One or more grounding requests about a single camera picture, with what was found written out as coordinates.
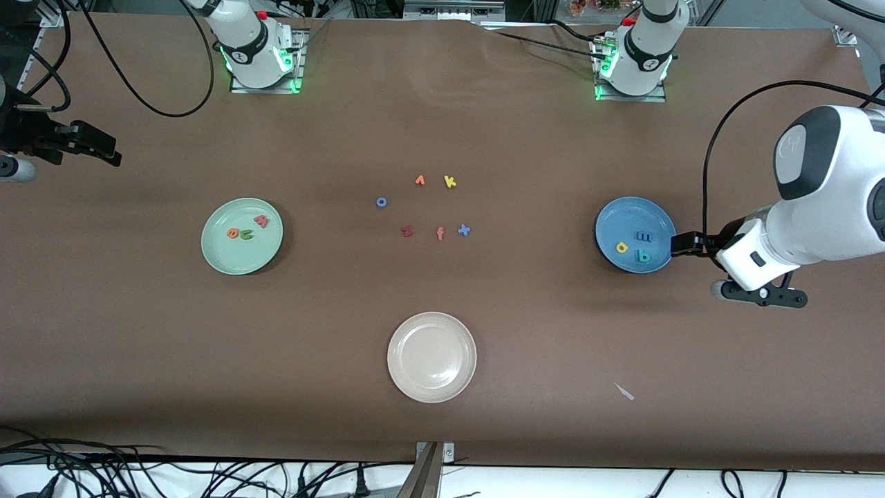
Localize blue plate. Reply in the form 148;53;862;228
595;196;678;275

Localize green plate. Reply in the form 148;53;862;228
201;198;284;276

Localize orange plastic items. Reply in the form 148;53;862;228
568;0;626;16

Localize beige plate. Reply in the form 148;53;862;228
387;312;478;404

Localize silver metal box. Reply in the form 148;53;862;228
403;0;507;21

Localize grey aluminium beam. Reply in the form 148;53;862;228
395;443;443;498

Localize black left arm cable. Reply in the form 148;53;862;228
702;80;885;236

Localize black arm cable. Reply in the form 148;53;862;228
702;80;885;236
0;0;216;118

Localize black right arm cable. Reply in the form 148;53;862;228
0;0;216;118

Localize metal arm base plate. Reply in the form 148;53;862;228
593;38;669;103
230;28;306;95

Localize black table cable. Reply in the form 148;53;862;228
481;26;601;62

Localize small metal bracket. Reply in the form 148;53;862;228
415;441;456;464

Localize black floor cable tangle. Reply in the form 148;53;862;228
0;425;416;498

